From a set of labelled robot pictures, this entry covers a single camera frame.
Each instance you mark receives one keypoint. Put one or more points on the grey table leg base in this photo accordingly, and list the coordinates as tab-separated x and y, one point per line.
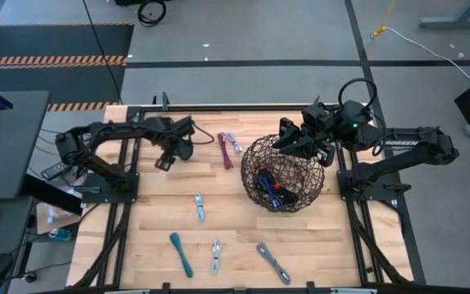
455	22

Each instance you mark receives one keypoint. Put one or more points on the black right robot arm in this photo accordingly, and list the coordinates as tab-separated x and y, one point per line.
414	143

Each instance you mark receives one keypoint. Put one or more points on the black power adapter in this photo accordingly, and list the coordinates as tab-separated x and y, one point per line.
55	170

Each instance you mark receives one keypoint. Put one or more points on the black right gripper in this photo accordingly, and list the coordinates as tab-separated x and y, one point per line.
325	155

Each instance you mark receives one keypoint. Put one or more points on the teal water bottle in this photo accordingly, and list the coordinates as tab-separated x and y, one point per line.
60	234

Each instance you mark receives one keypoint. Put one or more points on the black frame clamp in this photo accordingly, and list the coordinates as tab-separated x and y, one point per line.
165	102

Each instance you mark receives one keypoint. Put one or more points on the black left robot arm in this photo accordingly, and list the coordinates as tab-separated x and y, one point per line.
116	130

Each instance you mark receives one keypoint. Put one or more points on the black floor plug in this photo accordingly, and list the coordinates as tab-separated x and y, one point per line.
29	277

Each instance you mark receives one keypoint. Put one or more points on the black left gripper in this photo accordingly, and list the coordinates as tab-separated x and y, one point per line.
186	149

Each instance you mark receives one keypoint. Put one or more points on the black aluminium table frame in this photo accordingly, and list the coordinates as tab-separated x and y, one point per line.
239	108

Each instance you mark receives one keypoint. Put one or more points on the grey side desk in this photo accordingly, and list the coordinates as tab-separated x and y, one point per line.
10	155

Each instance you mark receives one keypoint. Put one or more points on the black hazard-striped floor mat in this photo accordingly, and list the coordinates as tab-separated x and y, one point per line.
55	41

